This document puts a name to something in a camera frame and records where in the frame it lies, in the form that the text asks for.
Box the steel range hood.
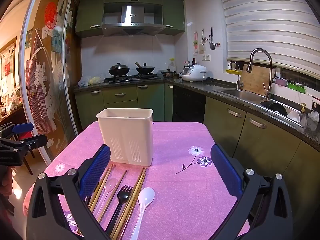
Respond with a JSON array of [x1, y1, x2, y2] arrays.
[[102, 3, 166, 36]]

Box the wall hook rail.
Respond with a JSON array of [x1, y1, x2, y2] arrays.
[[201, 37, 222, 48]]

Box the white plastic spoon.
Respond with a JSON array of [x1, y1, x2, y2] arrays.
[[130, 187, 155, 240]]

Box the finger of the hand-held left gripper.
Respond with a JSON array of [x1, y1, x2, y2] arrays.
[[0, 134, 48, 153], [0, 122, 35, 137]]

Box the hanging kitchen utensils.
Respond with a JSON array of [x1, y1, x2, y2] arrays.
[[199, 29, 206, 54]]

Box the green planter box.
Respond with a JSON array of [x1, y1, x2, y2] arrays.
[[287, 81, 306, 94]]

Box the black pan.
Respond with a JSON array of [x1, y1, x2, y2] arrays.
[[269, 102, 287, 117]]

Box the pink floral tablecloth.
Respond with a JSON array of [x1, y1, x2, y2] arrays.
[[23, 121, 250, 240]]

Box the flower-patterned glass sliding door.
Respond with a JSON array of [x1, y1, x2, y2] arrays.
[[19, 0, 83, 167]]

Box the black built-in dishwasher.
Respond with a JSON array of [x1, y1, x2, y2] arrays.
[[172, 85, 207, 124]]

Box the dark stone countertop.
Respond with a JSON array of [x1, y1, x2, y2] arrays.
[[73, 76, 320, 153]]

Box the wooden chopstick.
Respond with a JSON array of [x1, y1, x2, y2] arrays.
[[110, 167, 145, 238], [90, 164, 115, 213], [114, 168, 146, 239], [117, 173, 147, 240], [97, 170, 127, 222], [88, 165, 112, 207]]

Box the black plastic fork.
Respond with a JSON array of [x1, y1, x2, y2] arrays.
[[105, 185, 133, 234]]

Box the small steel faucet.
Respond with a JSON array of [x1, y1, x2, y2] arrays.
[[227, 61, 244, 90]]

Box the black hanging spatula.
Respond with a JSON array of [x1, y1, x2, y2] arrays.
[[209, 27, 216, 51]]

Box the person's left hand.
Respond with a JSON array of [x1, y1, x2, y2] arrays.
[[0, 166, 13, 198]]

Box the framed wall picture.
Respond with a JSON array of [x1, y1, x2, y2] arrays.
[[0, 36, 18, 98]]

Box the wooden chair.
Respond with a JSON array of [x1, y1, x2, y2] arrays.
[[11, 130, 35, 175]]

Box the white rice cooker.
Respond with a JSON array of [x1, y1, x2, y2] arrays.
[[181, 64, 208, 82]]

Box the white plastic utensil holder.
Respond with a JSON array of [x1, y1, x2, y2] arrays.
[[96, 108, 154, 167]]

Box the wooden-handled wok with lid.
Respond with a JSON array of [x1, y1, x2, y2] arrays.
[[135, 62, 155, 75]]

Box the crumpled clear plastic bag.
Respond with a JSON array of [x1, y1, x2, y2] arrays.
[[307, 110, 320, 133]]

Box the soap dispenser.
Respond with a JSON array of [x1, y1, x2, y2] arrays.
[[300, 102, 307, 128]]

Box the clear plastic spoon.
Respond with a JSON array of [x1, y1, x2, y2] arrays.
[[96, 177, 119, 217]]

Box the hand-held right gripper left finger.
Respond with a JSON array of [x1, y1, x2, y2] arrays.
[[26, 144, 112, 240]]

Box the red round paper cutout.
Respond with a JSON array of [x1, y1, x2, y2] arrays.
[[44, 2, 58, 29]]

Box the black wok with lid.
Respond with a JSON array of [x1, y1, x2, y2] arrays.
[[108, 62, 130, 77]]

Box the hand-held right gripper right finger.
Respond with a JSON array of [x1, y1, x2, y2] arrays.
[[210, 144, 294, 240]]

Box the tall steel faucet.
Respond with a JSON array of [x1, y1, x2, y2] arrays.
[[249, 48, 273, 102]]

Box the white bowl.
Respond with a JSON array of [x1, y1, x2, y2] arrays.
[[287, 110, 302, 123]]

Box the clear bag of yellow food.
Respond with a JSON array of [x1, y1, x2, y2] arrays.
[[89, 74, 105, 85]]

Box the green sink base cabinets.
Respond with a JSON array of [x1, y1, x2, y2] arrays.
[[204, 96, 320, 230]]

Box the steel kitchen sink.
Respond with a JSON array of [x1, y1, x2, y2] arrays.
[[212, 87, 308, 128]]

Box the white window blind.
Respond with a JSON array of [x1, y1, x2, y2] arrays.
[[215, 0, 320, 77]]

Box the black gas stove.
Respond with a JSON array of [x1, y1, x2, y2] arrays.
[[104, 73, 162, 83]]

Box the wooden cutting board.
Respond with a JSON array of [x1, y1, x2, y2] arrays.
[[239, 64, 277, 96]]

